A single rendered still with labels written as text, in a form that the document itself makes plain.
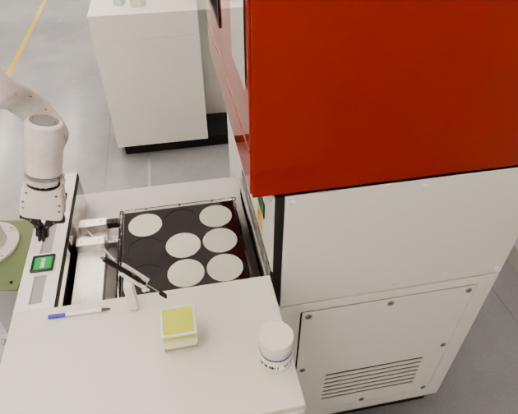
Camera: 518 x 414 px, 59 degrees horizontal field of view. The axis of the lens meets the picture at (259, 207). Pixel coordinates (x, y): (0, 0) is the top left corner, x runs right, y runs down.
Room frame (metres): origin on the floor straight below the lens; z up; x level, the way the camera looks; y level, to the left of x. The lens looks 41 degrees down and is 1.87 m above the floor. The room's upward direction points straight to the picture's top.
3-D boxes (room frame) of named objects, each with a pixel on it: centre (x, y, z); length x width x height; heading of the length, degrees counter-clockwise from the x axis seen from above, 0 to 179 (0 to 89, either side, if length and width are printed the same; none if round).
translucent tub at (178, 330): (0.58, 0.17, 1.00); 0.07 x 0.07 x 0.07; 11
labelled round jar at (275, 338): (0.53, -0.04, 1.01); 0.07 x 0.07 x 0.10
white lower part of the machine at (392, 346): (1.23, -0.30, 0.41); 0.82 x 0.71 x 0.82; 11
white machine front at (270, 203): (1.17, 0.04, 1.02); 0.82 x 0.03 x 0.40; 11
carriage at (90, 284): (0.87, 0.48, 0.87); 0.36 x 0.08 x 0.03; 11
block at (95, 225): (1.02, 0.51, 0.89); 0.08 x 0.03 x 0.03; 101
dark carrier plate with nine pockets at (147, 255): (0.94, 0.22, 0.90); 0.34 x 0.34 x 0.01; 11
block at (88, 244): (0.94, 0.49, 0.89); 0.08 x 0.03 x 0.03; 101
